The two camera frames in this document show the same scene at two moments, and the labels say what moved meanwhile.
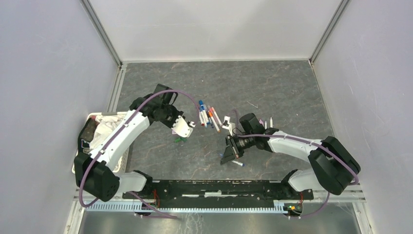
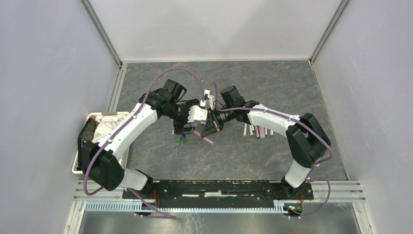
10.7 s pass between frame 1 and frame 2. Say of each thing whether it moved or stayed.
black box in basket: stayed
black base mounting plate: stayed
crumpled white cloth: stayed
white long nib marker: moved
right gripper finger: moved
